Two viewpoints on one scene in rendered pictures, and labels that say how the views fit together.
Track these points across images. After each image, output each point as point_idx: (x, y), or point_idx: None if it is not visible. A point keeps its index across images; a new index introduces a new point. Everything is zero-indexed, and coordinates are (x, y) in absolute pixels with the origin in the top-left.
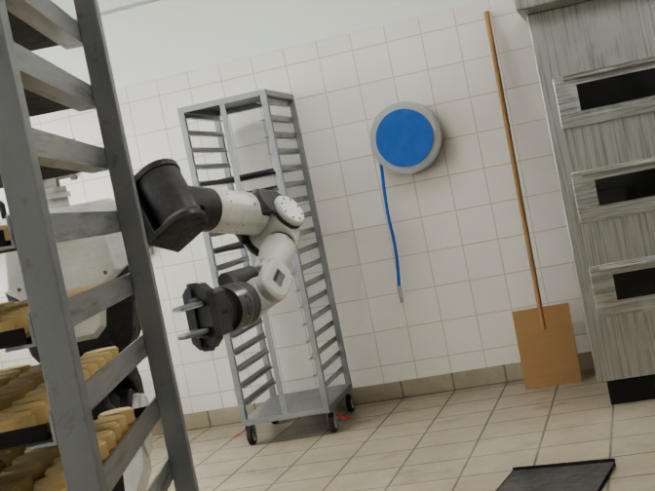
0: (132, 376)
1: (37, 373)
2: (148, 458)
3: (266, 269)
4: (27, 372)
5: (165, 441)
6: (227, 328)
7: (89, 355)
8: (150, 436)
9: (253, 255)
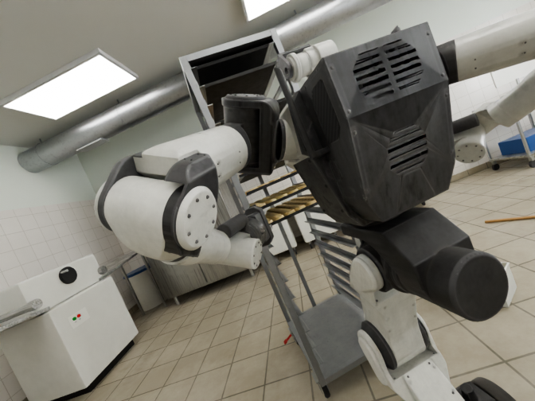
0: (371, 246)
1: (264, 200)
2: (364, 293)
3: None
4: (269, 199)
5: None
6: None
7: (260, 204)
8: (360, 285)
9: (212, 230)
